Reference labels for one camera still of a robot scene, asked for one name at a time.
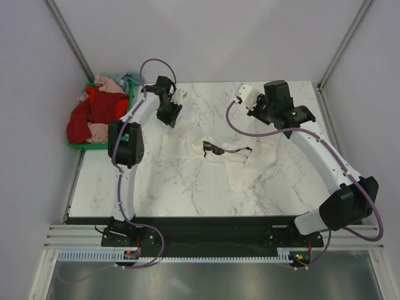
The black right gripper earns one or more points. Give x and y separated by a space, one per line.
261 99

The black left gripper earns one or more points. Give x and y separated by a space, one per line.
170 119

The white t shirt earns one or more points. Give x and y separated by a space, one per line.
245 160

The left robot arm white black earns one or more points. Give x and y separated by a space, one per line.
126 146

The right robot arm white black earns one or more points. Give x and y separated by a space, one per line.
351 195

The pink t shirt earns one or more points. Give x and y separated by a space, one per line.
104 84

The red t shirt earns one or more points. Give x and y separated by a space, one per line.
90 119

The green plastic basket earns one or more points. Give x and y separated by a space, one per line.
85 147

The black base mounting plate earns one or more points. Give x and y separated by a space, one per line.
212 236

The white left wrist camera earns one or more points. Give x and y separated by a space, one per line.
179 95

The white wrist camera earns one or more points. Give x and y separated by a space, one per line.
179 95
247 95

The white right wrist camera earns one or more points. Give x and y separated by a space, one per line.
247 95

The right aluminium table rail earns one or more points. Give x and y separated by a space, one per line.
328 119

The left aluminium frame post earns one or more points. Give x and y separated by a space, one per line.
67 34

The aluminium frame post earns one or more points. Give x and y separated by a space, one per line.
350 33
67 34

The right aluminium frame post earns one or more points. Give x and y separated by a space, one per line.
350 33

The aluminium front frame rail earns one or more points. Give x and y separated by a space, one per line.
86 237

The white slotted cable duct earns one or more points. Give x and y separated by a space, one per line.
125 256

